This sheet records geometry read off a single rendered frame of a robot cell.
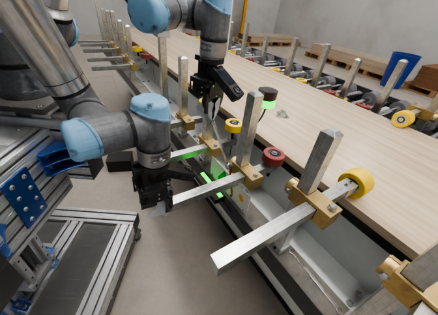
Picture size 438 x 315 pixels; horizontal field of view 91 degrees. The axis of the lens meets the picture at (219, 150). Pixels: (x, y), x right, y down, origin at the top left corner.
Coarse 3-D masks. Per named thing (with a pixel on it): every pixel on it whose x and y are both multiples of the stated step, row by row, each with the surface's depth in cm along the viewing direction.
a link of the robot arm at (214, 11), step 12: (204, 0) 52; (216, 0) 51; (228, 0) 52; (204, 12) 53; (216, 12) 52; (228, 12) 54; (204, 24) 55; (216, 24) 54; (228, 24) 56; (204, 36) 56; (216, 36) 56
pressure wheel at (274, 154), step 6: (264, 150) 80; (270, 150) 81; (276, 150) 81; (264, 156) 78; (270, 156) 77; (276, 156) 78; (282, 156) 78; (264, 162) 79; (270, 162) 77; (276, 162) 76; (282, 162) 78
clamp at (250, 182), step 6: (234, 162) 78; (234, 168) 79; (240, 168) 76; (246, 168) 76; (252, 168) 76; (246, 174) 73; (258, 174) 74; (246, 180) 74; (252, 180) 71; (258, 180) 73; (246, 186) 75; (252, 186) 73; (258, 186) 75
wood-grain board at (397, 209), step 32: (192, 64) 167; (224, 64) 176; (256, 64) 187; (224, 96) 120; (288, 96) 130; (320, 96) 136; (288, 128) 96; (320, 128) 100; (352, 128) 103; (384, 128) 106; (288, 160) 79; (352, 160) 81; (384, 160) 83; (416, 160) 85; (384, 192) 68; (416, 192) 70; (384, 224) 58; (416, 224) 59; (416, 256) 52
